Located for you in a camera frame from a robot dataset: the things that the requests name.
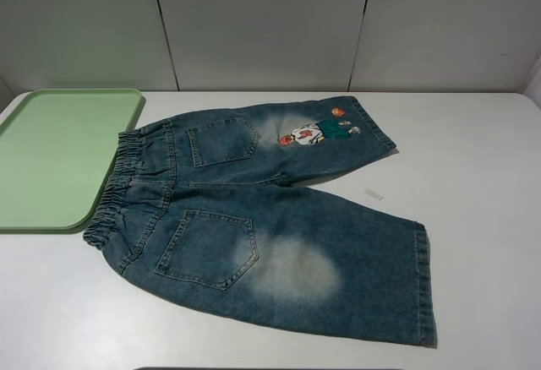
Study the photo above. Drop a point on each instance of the light green plastic tray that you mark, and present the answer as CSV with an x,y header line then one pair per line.
x,y
57,147

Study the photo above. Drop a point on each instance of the clear tape strip upper right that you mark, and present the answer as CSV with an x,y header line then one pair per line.
x,y
373,194

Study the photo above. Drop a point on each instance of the children's blue denim shorts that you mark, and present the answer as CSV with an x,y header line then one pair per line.
x,y
210,210

